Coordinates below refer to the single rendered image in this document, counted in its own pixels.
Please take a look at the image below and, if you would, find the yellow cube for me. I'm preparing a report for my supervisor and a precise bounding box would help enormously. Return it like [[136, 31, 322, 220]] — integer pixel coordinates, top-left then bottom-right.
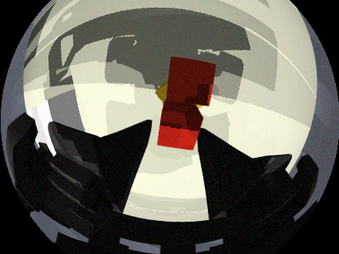
[[155, 81, 203, 109]]

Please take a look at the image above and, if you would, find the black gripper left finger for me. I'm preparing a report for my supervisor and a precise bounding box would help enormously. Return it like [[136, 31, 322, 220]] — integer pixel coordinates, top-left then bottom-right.
[[48, 119, 152, 214]]

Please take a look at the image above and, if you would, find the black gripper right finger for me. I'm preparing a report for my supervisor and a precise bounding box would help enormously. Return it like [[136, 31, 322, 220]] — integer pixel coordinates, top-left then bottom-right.
[[197, 127, 292, 219]]

